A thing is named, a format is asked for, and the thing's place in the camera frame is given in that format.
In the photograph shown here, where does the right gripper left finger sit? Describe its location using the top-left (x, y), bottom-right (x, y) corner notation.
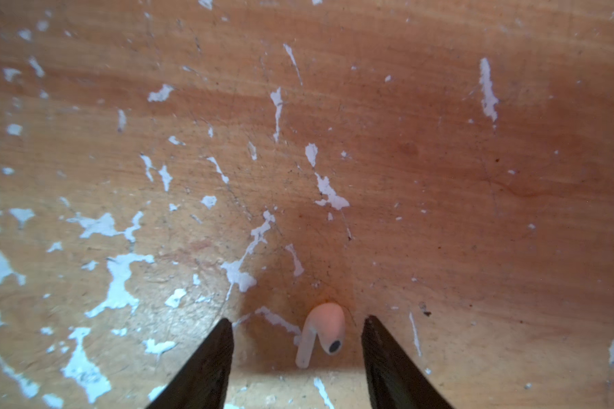
top-left (148, 318), bottom-right (235, 409)

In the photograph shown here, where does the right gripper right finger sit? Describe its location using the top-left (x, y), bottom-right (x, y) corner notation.
top-left (361, 315), bottom-right (452, 409)

